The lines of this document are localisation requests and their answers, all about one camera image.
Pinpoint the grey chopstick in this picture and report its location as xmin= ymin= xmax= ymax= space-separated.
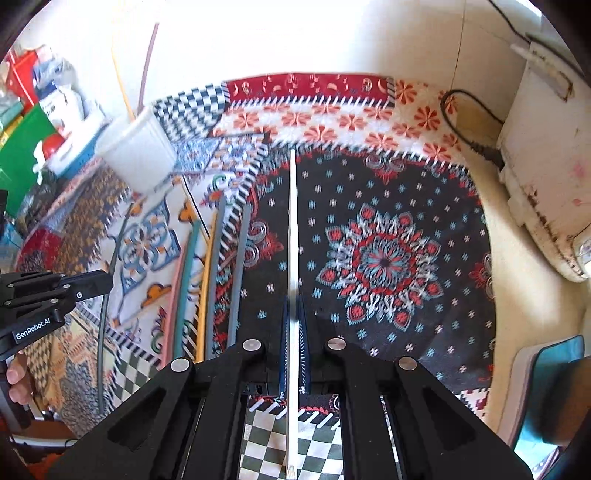
xmin=226 ymin=203 xmax=254 ymax=354
xmin=204 ymin=194 xmax=229 ymax=361

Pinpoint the white cup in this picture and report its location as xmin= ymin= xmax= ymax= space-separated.
xmin=95 ymin=105 xmax=179 ymax=195

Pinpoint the red box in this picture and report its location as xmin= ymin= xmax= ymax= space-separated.
xmin=4 ymin=48 xmax=42 ymax=104

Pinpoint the worn white appliance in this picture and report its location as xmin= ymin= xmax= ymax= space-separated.
xmin=496 ymin=39 xmax=591 ymax=283

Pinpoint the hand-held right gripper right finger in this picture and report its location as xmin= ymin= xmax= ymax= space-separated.
xmin=295 ymin=296 xmax=534 ymax=480

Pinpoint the white chopstick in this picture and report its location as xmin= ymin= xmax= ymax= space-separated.
xmin=284 ymin=148 xmax=301 ymax=480

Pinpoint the green box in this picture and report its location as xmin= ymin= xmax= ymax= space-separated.
xmin=0 ymin=106 xmax=65 ymax=217

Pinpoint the white printed bag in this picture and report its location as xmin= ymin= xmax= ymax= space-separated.
xmin=39 ymin=88 xmax=87 ymax=136

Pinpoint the blue white plastic packet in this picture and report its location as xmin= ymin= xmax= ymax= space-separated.
xmin=32 ymin=46 xmax=75 ymax=89

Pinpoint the teal plastic item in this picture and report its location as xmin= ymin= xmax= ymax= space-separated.
xmin=501 ymin=335 xmax=587 ymax=462

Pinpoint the black power cable with plug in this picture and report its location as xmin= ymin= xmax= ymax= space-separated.
xmin=438 ymin=88 xmax=507 ymax=169

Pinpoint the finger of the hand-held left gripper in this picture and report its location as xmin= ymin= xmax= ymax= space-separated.
xmin=0 ymin=270 xmax=114 ymax=311

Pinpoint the teal carton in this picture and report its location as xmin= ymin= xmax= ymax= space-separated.
xmin=0 ymin=100 xmax=25 ymax=131

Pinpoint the teal chopstick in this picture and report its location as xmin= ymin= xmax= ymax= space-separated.
xmin=174 ymin=220 xmax=202 ymax=363

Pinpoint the yellow chopstick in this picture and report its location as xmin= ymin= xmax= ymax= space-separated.
xmin=111 ymin=45 xmax=137 ymax=121
xmin=195 ymin=210 xmax=219 ymax=364

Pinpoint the pink chopstick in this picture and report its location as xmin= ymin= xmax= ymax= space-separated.
xmin=161 ymin=249 xmax=188 ymax=367

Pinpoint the person's left hand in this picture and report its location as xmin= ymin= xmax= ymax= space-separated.
xmin=6 ymin=352 xmax=34 ymax=407

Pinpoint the purple chopstick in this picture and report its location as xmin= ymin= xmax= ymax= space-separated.
xmin=137 ymin=22 xmax=160 ymax=115

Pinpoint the black chopstick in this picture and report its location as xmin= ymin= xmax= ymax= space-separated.
xmin=96 ymin=202 xmax=134 ymax=414

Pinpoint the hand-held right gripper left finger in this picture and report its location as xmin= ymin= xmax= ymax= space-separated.
xmin=46 ymin=295 xmax=293 ymax=480

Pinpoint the printed patchwork blanket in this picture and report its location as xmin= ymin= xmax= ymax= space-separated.
xmin=18 ymin=71 xmax=498 ymax=480

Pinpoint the thin black cable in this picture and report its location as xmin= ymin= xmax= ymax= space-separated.
xmin=487 ymin=0 xmax=529 ymax=41

